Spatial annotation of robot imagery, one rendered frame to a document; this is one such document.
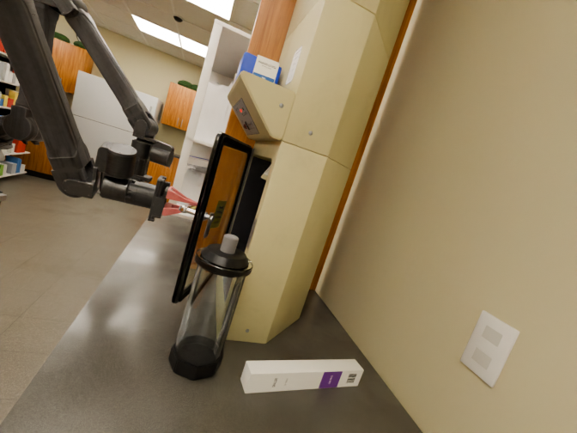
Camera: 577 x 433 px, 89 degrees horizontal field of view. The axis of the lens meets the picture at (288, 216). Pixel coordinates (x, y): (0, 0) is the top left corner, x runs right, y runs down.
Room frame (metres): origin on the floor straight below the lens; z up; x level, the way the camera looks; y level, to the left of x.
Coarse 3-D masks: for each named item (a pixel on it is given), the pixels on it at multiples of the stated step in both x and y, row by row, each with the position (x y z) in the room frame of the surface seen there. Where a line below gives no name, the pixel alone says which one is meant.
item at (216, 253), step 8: (224, 240) 0.52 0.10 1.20; (232, 240) 0.51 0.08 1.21; (208, 248) 0.51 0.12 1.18; (216, 248) 0.52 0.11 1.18; (224, 248) 0.51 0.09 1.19; (232, 248) 0.52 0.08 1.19; (208, 256) 0.49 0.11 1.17; (216, 256) 0.49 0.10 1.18; (224, 256) 0.49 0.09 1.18; (232, 256) 0.51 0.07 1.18; (240, 256) 0.52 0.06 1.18; (216, 264) 0.48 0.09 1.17; (224, 264) 0.48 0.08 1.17; (232, 264) 0.49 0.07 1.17; (240, 264) 0.50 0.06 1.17; (248, 264) 0.53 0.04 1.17
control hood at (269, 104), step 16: (240, 80) 0.60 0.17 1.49; (256, 80) 0.59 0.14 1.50; (240, 96) 0.68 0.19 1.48; (256, 96) 0.59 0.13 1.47; (272, 96) 0.61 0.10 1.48; (288, 96) 0.62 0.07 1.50; (256, 112) 0.62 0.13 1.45; (272, 112) 0.61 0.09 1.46; (288, 112) 0.62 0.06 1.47; (272, 128) 0.61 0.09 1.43
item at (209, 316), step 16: (208, 272) 0.48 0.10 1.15; (192, 288) 0.50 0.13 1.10; (208, 288) 0.48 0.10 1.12; (224, 288) 0.48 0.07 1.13; (240, 288) 0.52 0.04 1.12; (192, 304) 0.49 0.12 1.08; (208, 304) 0.48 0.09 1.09; (224, 304) 0.49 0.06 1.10; (192, 320) 0.48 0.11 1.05; (208, 320) 0.48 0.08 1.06; (224, 320) 0.50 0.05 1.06; (192, 336) 0.48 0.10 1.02; (208, 336) 0.48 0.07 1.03; (224, 336) 0.51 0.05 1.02; (176, 352) 0.49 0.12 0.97; (192, 352) 0.48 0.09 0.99; (208, 352) 0.49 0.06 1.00
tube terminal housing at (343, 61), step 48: (336, 0) 0.63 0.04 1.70; (288, 48) 0.83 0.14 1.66; (336, 48) 0.64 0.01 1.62; (384, 48) 0.77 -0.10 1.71; (336, 96) 0.65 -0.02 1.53; (288, 144) 0.63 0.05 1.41; (336, 144) 0.68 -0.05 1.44; (288, 192) 0.64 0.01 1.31; (336, 192) 0.78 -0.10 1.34; (288, 240) 0.65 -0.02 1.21; (288, 288) 0.69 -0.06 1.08; (240, 336) 0.63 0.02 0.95
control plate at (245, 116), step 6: (240, 102) 0.71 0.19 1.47; (234, 108) 0.84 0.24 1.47; (240, 108) 0.76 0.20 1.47; (246, 108) 0.69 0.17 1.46; (240, 114) 0.80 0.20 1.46; (246, 114) 0.72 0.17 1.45; (240, 120) 0.85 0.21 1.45; (246, 120) 0.76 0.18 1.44; (252, 120) 0.69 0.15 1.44; (252, 126) 0.73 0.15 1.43; (246, 132) 0.86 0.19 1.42; (252, 132) 0.77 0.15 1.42; (258, 132) 0.70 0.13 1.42
